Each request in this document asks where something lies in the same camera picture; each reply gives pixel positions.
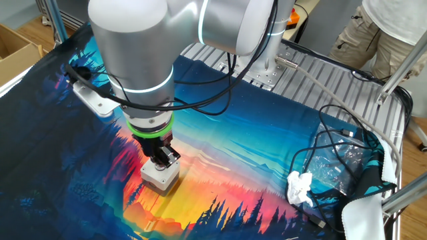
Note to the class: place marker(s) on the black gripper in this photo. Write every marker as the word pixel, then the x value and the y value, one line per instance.
pixel 151 141

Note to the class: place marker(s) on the white red push button box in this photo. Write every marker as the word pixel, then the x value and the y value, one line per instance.
pixel 156 181

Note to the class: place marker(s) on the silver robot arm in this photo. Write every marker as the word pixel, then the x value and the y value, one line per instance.
pixel 140 50

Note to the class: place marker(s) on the colourful landscape print cloth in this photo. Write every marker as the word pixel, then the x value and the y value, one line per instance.
pixel 233 140

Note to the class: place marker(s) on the crumpled white tissue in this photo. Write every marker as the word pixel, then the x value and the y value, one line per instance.
pixel 298 186

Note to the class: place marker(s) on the brown cardboard box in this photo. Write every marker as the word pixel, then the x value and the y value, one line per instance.
pixel 16 56

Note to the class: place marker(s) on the clear plastic bag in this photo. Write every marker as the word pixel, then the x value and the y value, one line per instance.
pixel 337 163

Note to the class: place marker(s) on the orange emergency stop box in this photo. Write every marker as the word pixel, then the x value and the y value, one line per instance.
pixel 293 18

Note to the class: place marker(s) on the beige side table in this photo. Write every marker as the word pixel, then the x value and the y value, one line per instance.
pixel 308 10

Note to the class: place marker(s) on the person in khaki trousers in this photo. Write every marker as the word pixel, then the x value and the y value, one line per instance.
pixel 383 43

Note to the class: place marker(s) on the white office chair base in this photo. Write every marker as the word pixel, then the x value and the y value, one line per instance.
pixel 418 131

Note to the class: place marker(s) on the silver camera mounting bracket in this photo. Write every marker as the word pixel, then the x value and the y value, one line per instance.
pixel 96 101

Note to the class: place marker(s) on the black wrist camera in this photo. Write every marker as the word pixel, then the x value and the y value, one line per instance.
pixel 81 72

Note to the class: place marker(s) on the aluminium frame post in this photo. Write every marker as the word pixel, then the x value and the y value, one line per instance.
pixel 58 20
pixel 403 70
pixel 407 195

